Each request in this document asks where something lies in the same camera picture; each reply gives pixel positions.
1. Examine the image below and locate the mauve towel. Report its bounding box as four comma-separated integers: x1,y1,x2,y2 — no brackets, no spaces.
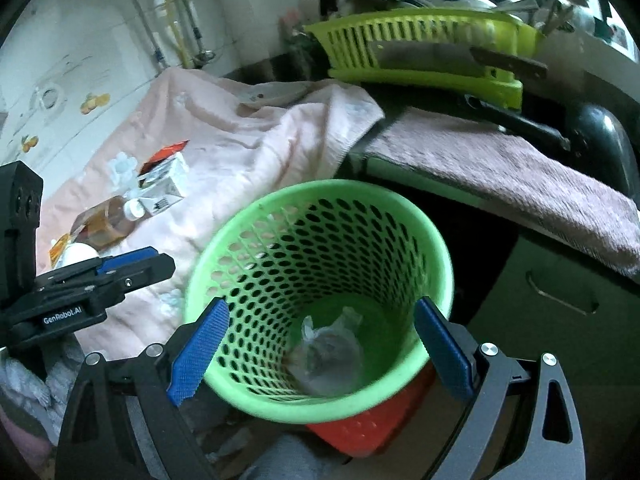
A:
367,106,640,278

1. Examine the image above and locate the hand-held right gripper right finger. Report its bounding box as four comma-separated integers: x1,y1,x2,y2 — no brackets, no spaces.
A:
414,296,587,480

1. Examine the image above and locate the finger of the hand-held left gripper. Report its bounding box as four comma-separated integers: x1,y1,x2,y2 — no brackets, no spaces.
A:
35,247,157,287
85,254,176,311

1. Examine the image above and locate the crumpled clear plastic bag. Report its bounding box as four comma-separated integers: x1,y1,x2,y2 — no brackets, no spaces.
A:
285,307,368,396

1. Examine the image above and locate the grey-green cabinet drawer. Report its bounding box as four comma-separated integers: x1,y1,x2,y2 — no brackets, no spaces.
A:
470,230,640,411

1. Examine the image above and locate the yellow snack wrapper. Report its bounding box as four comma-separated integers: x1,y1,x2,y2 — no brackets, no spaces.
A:
47,232,83,266

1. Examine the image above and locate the cleaver with brown handle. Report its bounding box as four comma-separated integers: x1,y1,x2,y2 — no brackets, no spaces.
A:
372,39,549,80

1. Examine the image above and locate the green mesh wastebasket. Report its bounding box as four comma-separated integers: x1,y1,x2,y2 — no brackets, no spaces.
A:
182,179,455,423

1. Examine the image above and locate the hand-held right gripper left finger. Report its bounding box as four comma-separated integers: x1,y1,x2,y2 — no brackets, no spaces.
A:
54,296,231,480

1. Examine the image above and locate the white carton box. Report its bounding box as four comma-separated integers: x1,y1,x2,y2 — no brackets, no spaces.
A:
122,152,191,216

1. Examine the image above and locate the pink flower print blanket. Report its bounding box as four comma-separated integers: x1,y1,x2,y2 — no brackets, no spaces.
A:
35,66,386,361

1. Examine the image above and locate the yellow hose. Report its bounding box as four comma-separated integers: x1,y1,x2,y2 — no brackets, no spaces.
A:
162,0,195,68

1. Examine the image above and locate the white round container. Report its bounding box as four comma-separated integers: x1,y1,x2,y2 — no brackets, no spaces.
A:
54,242,101,268

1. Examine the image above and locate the lime green dish rack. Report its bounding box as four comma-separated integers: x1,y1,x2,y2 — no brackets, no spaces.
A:
302,6,546,111

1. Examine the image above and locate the grey metal wall pipe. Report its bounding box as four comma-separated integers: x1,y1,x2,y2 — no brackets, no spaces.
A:
112,0,171,68

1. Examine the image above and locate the black wok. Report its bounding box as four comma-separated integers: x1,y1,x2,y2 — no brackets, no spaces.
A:
462,92,640,198

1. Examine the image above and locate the amber bottle with white cap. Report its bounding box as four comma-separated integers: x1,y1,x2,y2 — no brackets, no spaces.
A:
75,196,146,251

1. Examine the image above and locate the red plastic basket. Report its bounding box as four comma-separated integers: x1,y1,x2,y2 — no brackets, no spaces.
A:
305,362,436,461

